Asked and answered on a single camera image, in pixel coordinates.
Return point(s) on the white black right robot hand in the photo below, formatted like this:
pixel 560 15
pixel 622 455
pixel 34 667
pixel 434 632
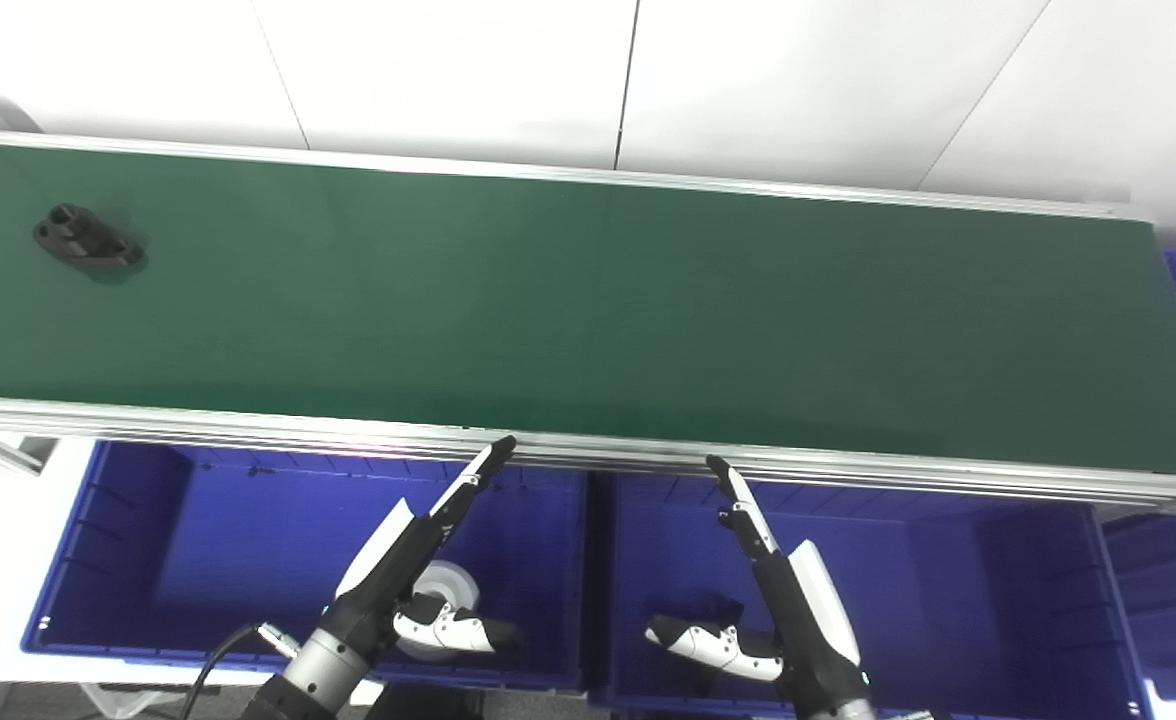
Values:
pixel 808 630

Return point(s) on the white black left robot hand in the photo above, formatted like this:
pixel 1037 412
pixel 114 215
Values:
pixel 378 580

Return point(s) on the black flanged machine part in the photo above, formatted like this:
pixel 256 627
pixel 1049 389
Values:
pixel 83 240

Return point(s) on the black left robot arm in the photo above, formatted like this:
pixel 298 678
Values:
pixel 323 670

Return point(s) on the white round part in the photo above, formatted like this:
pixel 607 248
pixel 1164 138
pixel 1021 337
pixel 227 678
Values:
pixel 453 585

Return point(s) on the green conveyor belt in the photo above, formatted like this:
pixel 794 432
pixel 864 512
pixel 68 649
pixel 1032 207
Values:
pixel 248 425
pixel 588 320

